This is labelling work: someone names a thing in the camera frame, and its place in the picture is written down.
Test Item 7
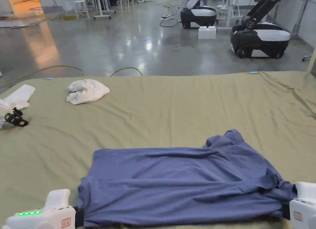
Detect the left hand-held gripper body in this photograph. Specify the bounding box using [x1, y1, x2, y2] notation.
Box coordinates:
[2, 188, 85, 229]

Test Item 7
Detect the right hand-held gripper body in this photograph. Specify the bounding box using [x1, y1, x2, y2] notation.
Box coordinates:
[281, 182, 316, 229]

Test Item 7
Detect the dark blue shirt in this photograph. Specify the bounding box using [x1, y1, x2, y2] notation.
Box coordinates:
[73, 129, 298, 227]

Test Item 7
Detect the spare hand-held gripper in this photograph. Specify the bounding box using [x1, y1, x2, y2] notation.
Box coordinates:
[0, 103, 29, 129]

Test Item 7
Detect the flat white cloth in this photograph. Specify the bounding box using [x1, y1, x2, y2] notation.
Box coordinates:
[0, 84, 36, 110]

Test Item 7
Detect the bunched white cloth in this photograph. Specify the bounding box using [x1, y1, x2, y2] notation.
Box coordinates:
[66, 79, 110, 106]

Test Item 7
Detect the bed with pale green sheet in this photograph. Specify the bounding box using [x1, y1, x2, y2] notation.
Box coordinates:
[0, 71, 316, 229]

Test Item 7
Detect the white foam block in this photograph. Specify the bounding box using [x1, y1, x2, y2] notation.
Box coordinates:
[198, 26, 218, 40]

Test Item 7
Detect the white wheeled table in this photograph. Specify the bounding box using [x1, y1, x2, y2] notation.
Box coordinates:
[93, 0, 117, 20]

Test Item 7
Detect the long yellow floor cable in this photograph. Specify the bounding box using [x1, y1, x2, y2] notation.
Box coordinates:
[0, 65, 84, 89]

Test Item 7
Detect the short yellow floor cable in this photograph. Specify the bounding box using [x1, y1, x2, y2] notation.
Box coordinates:
[110, 67, 144, 77]

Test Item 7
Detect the white metal frame table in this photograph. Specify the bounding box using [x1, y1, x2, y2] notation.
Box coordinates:
[217, 0, 245, 30]

